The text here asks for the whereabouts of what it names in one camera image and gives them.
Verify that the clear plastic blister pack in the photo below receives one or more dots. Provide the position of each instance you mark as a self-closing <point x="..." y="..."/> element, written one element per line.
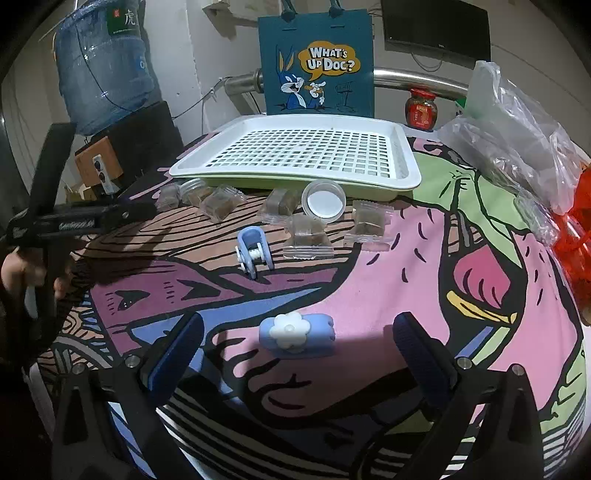
<point x="535" y="217"/>

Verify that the clear plastic bag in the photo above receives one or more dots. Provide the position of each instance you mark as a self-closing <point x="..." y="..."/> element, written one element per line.
<point x="508" y="124"/>

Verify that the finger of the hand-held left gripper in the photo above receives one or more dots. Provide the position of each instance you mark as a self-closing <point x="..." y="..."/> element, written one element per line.
<point x="53" y="161"/>
<point x="134" y="213"/>

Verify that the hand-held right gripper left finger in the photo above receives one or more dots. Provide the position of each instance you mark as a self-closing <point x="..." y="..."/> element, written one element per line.
<point x="178" y="350"/>

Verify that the red lidded glass jar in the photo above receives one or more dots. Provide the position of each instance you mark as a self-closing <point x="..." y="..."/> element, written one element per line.
<point x="421" y="113"/>

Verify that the black wall television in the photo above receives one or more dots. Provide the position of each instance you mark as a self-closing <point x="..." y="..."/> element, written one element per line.
<point x="434" y="23"/>

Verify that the large blue water bottle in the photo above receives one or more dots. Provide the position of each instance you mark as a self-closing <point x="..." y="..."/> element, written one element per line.
<point x="101" y="69"/>

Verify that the clear brown snack packet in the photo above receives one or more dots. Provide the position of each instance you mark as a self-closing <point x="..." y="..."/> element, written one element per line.
<point x="369" y="224"/>
<point x="307" y="233"/>
<point x="221" y="203"/>
<point x="168" y="196"/>

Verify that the blue clip with white flower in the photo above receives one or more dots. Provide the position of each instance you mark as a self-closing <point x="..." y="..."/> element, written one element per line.
<point x="295" y="330"/>

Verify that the wooden speaker box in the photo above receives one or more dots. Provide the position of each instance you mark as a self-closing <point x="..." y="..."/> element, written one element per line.
<point x="90" y="159"/>

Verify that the black flat panel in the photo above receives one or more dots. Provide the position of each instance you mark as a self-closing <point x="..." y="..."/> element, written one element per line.
<point x="143" y="134"/>

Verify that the metal pipe rail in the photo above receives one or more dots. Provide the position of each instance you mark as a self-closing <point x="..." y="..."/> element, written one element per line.
<point x="244" y="82"/>

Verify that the pale green plastic tray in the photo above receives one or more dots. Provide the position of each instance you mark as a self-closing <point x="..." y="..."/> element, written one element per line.
<point x="369" y="194"/>

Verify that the red plastic bag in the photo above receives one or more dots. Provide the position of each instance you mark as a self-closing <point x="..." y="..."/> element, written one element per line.
<point x="575" y="240"/>

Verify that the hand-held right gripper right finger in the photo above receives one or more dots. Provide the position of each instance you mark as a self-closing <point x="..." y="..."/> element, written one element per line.
<point x="422" y="364"/>

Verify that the person's left hand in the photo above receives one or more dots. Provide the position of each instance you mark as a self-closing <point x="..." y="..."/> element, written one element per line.
<point x="11" y="277"/>

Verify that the white perforated plastic tray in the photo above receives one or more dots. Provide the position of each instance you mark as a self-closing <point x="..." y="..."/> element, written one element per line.
<point x="194" y="159"/>

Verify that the green and white carton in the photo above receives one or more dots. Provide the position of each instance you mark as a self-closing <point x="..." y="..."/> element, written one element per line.
<point x="461" y="107"/>

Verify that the clear zip bag with powder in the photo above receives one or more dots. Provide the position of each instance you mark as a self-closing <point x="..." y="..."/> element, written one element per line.
<point x="279" y="203"/>

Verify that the teal cartoon tote bag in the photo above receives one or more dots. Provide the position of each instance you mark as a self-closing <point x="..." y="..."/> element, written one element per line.
<point x="277" y="32"/>

